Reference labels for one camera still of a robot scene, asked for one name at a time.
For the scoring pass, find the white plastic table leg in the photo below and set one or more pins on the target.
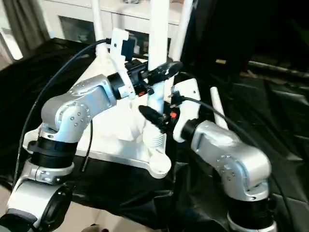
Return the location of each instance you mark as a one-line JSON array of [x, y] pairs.
[[182, 29], [97, 21], [218, 108], [158, 29]]

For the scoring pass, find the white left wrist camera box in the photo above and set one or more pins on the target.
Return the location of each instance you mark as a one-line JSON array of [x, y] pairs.
[[121, 48]]

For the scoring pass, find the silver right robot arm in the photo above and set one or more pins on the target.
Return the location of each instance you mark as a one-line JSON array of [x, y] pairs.
[[227, 154]]

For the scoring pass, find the black work mat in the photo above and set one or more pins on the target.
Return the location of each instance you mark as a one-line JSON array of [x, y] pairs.
[[275, 116]]

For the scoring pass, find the dark robot left foot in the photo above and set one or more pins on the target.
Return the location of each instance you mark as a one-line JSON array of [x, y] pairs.
[[99, 228]]

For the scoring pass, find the small yellow label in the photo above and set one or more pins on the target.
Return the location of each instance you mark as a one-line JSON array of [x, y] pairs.
[[221, 62]]

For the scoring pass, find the grey curtain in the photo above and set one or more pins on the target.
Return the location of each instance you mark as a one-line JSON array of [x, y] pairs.
[[21, 24]]

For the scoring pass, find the silver metal rail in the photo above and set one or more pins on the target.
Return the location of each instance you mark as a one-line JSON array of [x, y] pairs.
[[280, 67]]

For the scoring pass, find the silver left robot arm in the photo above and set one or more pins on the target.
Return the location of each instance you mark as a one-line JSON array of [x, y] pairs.
[[72, 113]]

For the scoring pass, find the white glass-door cabinet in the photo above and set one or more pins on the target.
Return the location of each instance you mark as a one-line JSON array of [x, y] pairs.
[[72, 14]]

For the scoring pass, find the white plastic table top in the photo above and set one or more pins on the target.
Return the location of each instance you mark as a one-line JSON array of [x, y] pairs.
[[116, 140]]

